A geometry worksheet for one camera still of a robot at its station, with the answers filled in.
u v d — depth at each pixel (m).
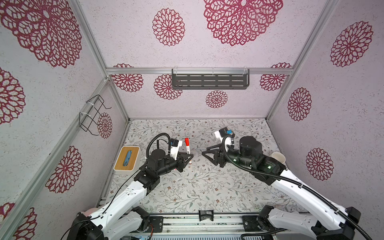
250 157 0.49
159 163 0.59
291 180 0.44
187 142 0.69
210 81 0.93
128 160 0.92
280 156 0.91
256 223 0.73
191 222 0.75
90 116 0.75
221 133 0.55
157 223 0.73
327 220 0.39
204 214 0.75
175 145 0.64
